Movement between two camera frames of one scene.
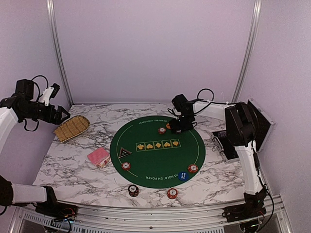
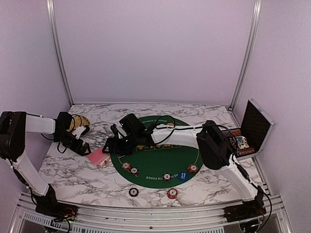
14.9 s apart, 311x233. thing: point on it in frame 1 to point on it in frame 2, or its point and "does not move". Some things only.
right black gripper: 174,126 to 119,148
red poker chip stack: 172,193 does not move
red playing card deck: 99,157 does not move
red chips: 193,168 does not move
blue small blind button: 182,175 does not move
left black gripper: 55,120 to 76,148
